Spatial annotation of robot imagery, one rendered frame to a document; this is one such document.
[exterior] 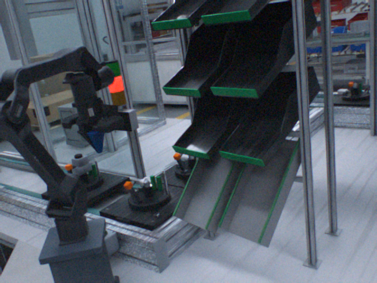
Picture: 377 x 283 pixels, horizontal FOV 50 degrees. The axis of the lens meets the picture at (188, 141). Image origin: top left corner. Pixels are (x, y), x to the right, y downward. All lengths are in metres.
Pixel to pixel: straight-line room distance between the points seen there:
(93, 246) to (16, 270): 0.48
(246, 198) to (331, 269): 0.29
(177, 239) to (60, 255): 0.37
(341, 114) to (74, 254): 1.58
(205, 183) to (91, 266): 0.38
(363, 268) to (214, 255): 0.40
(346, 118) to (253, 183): 1.18
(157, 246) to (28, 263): 0.47
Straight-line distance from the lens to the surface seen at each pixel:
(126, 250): 1.25
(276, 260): 1.18
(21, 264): 1.44
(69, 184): 0.99
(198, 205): 1.14
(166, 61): 6.63
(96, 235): 1.04
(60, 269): 1.04
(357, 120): 2.18
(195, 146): 1.07
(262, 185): 1.07
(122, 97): 1.44
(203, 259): 1.22
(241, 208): 1.07
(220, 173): 1.13
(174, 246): 1.22
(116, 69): 1.43
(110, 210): 1.35
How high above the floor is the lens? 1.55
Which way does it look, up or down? 18 degrees down
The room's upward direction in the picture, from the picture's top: 9 degrees counter-clockwise
